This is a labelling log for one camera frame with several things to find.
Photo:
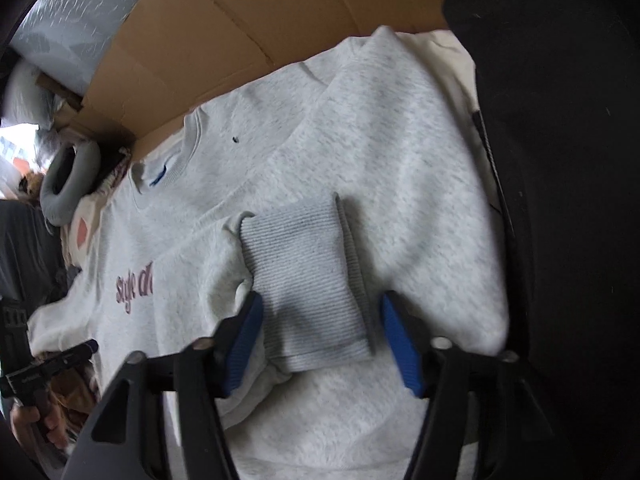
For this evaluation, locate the light grey sweatshirt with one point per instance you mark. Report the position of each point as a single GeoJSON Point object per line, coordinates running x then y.
{"type": "Point", "coordinates": [390, 160]}

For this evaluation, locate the black folded garment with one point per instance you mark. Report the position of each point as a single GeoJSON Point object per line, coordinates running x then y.
{"type": "Point", "coordinates": [565, 185]}

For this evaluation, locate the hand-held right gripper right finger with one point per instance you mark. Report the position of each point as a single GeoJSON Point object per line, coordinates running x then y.
{"type": "Point", "coordinates": [400, 345]}

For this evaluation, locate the white pillow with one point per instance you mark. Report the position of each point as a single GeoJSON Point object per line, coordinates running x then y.
{"type": "Point", "coordinates": [30, 95]}

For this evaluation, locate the dark grey cushion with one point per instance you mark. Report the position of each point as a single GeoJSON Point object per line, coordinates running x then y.
{"type": "Point", "coordinates": [30, 250]}

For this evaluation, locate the flattened cardboard box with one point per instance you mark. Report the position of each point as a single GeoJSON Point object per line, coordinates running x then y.
{"type": "Point", "coordinates": [225, 20]}

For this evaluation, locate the cream printed blanket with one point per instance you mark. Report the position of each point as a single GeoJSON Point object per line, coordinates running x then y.
{"type": "Point", "coordinates": [450, 55]}

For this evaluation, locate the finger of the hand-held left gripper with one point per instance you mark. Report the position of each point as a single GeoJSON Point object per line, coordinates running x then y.
{"type": "Point", "coordinates": [75, 357]}

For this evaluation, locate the brown plush toy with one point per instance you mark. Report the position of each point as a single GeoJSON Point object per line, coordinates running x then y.
{"type": "Point", "coordinates": [30, 185]}

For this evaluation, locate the grey plastic-wrapped mattress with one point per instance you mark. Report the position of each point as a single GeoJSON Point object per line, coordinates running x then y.
{"type": "Point", "coordinates": [85, 20]}

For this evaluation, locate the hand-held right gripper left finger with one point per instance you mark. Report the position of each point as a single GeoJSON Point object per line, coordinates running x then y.
{"type": "Point", "coordinates": [245, 345]}

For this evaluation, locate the person's left hand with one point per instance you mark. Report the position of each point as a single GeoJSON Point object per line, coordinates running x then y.
{"type": "Point", "coordinates": [50, 435]}

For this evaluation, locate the grey neck pillow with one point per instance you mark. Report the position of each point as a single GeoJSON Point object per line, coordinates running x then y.
{"type": "Point", "coordinates": [52, 195]}

